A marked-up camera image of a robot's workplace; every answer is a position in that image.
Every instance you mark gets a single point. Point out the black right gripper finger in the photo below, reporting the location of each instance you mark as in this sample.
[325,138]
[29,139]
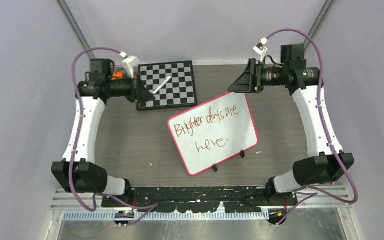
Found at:
[241,88]
[245,79]

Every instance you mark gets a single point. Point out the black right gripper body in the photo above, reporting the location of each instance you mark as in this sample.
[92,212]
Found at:
[259,78]

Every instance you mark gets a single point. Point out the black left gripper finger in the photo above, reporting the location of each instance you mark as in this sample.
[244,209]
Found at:
[141,87]
[144,96]

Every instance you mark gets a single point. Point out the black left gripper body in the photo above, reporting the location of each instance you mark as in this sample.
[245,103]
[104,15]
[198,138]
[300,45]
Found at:
[134,95]

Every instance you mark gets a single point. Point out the white whiteboard marker pen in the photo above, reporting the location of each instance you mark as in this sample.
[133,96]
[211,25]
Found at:
[167,79]

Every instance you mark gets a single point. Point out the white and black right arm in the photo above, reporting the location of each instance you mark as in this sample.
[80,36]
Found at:
[326,161]

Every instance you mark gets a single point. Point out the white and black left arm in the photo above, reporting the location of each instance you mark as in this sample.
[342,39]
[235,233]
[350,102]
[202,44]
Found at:
[77,170]

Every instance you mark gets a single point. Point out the pink-framed whiteboard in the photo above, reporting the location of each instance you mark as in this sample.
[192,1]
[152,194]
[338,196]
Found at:
[213,132]

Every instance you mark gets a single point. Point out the orange curved block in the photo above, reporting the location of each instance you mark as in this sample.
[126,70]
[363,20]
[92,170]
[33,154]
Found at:
[117,76]

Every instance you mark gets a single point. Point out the black white checkerboard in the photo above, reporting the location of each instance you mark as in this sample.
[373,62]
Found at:
[180,91]

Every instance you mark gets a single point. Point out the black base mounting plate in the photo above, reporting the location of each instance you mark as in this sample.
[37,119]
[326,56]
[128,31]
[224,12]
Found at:
[199,200]

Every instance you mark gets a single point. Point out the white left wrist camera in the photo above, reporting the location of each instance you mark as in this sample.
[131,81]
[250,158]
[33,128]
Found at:
[129,64]

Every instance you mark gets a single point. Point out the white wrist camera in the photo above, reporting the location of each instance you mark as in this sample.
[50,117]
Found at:
[129,64]
[261,49]

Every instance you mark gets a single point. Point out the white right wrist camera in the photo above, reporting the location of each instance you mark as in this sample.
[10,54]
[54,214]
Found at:
[261,49]

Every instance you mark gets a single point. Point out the white slotted cable duct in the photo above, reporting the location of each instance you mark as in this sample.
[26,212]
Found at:
[220,215]

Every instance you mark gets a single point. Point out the aluminium frame rail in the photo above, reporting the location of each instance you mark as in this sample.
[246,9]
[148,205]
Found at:
[76,195]

